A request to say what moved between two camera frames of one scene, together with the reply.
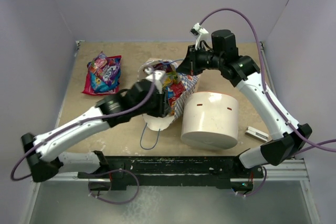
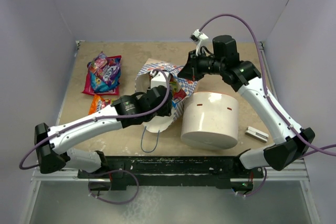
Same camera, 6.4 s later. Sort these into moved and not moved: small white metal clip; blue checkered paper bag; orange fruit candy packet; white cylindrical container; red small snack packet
Moved: red small snack packet; orange fruit candy packet
Not moved: small white metal clip; blue checkered paper bag; white cylindrical container
